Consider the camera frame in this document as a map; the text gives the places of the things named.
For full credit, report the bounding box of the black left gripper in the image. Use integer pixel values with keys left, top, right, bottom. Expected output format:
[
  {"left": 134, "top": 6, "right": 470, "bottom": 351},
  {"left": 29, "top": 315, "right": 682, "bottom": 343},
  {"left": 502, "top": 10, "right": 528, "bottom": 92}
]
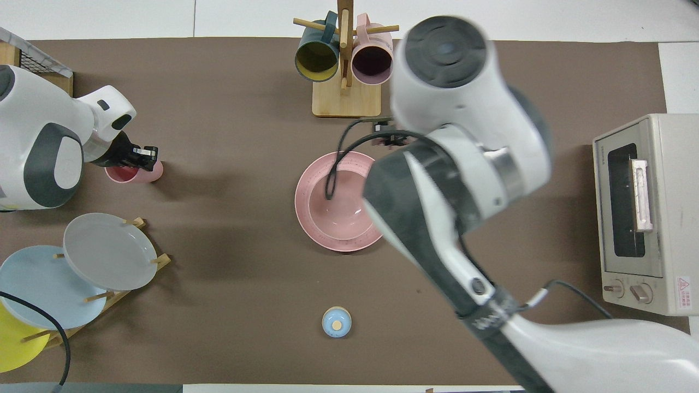
[{"left": 90, "top": 131, "right": 159, "bottom": 170}]

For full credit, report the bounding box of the black arm cable strap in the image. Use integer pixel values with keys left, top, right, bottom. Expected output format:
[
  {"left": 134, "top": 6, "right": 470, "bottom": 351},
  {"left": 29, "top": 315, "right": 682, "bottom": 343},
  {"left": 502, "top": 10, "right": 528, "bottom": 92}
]
[{"left": 459, "top": 296, "right": 529, "bottom": 335}]

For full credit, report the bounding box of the grey plate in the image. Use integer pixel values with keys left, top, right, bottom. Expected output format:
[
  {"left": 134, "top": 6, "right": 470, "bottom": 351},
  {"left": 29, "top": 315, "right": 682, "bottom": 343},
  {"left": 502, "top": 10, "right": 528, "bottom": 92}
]
[{"left": 63, "top": 212, "right": 158, "bottom": 291}]

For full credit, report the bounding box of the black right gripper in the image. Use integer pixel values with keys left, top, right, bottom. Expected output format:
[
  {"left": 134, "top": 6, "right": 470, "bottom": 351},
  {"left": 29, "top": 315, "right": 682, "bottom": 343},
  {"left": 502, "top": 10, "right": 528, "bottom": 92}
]
[{"left": 371, "top": 117, "right": 421, "bottom": 148}]

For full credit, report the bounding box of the dark green mug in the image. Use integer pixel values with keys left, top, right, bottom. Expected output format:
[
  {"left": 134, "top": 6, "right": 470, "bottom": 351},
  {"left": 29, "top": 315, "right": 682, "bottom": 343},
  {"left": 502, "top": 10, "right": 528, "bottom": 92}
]
[{"left": 295, "top": 11, "right": 341, "bottom": 82}]

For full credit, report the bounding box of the pink mug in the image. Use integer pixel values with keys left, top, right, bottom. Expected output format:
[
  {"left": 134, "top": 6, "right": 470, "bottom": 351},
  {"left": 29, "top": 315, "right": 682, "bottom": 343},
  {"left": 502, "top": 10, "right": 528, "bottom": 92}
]
[{"left": 351, "top": 13, "right": 395, "bottom": 86}]

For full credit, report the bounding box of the beige toaster oven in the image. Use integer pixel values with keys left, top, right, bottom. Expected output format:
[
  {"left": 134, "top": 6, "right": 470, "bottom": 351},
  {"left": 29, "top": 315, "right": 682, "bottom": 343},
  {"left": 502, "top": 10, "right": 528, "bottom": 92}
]
[{"left": 593, "top": 113, "right": 699, "bottom": 316}]

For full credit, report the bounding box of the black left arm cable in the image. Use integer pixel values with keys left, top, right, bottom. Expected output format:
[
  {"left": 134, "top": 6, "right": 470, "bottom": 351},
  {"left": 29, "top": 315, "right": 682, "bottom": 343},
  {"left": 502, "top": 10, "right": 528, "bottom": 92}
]
[{"left": 0, "top": 291, "right": 72, "bottom": 393}]

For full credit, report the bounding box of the small blue lidded jar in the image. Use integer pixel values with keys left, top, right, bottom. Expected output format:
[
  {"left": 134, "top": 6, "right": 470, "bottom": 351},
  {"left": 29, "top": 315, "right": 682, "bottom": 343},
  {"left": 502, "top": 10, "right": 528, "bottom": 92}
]
[{"left": 322, "top": 306, "right": 352, "bottom": 338}]

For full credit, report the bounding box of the pink bowl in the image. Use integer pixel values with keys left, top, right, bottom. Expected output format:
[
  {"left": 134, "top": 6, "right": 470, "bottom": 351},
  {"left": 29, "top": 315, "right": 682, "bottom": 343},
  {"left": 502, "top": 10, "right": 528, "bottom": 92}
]
[{"left": 308, "top": 169, "right": 378, "bottom": 237}]

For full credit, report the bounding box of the wooden plate rack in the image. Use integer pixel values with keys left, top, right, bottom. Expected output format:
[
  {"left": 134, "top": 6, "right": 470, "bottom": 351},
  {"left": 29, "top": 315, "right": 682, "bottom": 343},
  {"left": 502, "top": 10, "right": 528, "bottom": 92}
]
[{"left": 22, "top": 217, "right": 171, "bottom": 350}]

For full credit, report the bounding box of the pink speckled plate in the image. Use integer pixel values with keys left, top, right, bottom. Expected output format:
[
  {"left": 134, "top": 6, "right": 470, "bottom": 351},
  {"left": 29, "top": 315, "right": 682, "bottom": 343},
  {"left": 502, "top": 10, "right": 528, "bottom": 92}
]
[{"left": 295, "top": 151, "right": 386, "bottom": 253}]

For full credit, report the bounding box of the yellow plate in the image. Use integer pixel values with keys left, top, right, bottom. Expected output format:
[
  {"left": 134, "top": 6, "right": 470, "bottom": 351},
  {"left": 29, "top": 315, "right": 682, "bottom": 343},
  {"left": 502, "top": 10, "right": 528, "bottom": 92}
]
[{"left": 0, "top": 301, "right": 51, "bottom": 374}]

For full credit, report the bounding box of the wooden mug tree stand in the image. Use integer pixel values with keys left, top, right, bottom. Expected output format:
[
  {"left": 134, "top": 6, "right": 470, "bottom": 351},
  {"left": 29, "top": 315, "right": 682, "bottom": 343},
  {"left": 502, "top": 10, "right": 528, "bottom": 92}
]
[{"left": 293, "top": 0, "right": 400, "bottom": 118}]

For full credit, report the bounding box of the brown table mat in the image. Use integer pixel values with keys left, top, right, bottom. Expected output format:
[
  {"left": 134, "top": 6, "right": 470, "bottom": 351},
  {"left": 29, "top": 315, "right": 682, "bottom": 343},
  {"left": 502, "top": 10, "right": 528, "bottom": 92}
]
[{"left": 0, "top": 37, "right": 693, "bottom": 385}]

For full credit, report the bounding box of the pink tumbler cup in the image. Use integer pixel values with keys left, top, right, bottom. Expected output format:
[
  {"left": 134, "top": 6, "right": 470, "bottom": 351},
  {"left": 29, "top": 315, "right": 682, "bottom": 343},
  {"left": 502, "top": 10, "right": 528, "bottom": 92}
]
[{"left": 105, "top": 161, "right": 164, "bottom": 184}]

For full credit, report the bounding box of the light blue plate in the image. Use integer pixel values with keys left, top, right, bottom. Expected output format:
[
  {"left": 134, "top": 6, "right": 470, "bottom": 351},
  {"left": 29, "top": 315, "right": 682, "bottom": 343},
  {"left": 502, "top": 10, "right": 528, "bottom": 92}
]
[{"left": 0, "top": 245, "right": 108, "bottom": 330}]

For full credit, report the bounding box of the wooden shelf with wire mesh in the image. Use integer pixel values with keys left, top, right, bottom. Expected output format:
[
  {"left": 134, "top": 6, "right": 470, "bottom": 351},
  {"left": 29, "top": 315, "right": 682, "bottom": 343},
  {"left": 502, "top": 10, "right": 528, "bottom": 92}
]
[{"left": 0, "top": 26, "right": 74, "bottom": 98}]

